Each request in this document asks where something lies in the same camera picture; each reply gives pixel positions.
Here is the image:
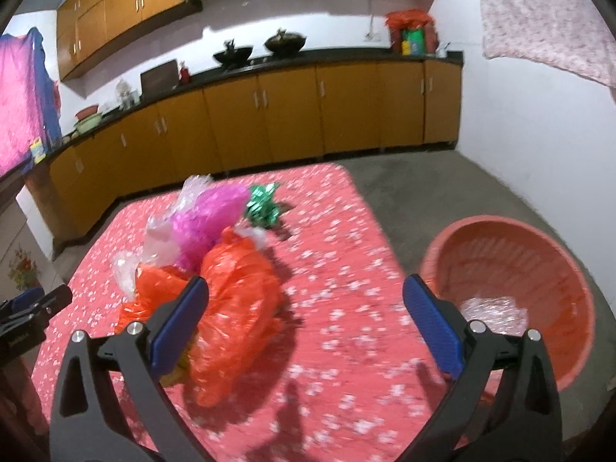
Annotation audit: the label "white clear plastic bag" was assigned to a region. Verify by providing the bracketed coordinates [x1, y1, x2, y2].
[459, 296, 528, 336]

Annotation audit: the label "red plastic bag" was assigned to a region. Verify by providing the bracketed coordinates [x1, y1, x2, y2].
[189, 228, 286, 408]
[114, 263, 192, 334]

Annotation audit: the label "clear crinkled plastic bag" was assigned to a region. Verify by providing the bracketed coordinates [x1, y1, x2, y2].
[112, 175, 214, 301]

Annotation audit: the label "magenta plastic bag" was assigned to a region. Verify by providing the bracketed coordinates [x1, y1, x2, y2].
[171, 184, 251, 272]

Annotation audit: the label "lower wooden kitchen cabinets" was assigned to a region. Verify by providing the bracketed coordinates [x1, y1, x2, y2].
[24, 60, 462, 246]

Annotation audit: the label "red plastic basket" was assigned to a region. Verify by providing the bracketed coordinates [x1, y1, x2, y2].
[420, 215, 595, 391]

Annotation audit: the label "red floral tablecloth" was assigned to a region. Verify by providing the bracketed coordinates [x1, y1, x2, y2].
[30, 162, 497, 462]

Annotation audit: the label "green foil wrapper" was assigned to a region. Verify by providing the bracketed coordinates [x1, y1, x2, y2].
[244, 182, 281, 229]

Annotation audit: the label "stacked bowls on counter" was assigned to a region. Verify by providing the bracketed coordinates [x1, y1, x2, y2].
[74, 104, 102, 135]

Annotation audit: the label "pink blue hanging cloth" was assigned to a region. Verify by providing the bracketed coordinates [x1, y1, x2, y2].
[1, 27, 63, 174]

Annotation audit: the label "glass jar on counter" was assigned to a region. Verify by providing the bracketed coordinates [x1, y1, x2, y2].
[116, 78, 139, 110]

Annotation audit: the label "dark cutting board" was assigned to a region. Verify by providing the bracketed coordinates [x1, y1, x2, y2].
[140, 60, 179, 100]

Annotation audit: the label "red bottle on counter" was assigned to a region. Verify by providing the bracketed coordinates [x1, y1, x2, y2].
[179, 62, 191, 85]

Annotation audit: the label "white cup on counter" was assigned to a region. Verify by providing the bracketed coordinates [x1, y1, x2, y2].
[435, 43, 449, 59]

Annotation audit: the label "red bag on counter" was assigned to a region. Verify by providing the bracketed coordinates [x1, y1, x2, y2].
[385, 8, 440, 56]

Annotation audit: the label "black wok left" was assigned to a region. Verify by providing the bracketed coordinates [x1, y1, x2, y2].
[213, 40, 253, 69]

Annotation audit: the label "black wok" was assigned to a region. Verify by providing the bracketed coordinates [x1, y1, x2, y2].
[264, 29, 306, 57]
[213, 40, 253, 69]

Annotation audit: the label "black wok right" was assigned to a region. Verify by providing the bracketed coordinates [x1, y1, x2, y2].
[264, 29, 306, 57]

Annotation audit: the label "pink floral hanging cloth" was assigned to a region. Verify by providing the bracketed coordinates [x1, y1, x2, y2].
[480, 0, 615, 89]

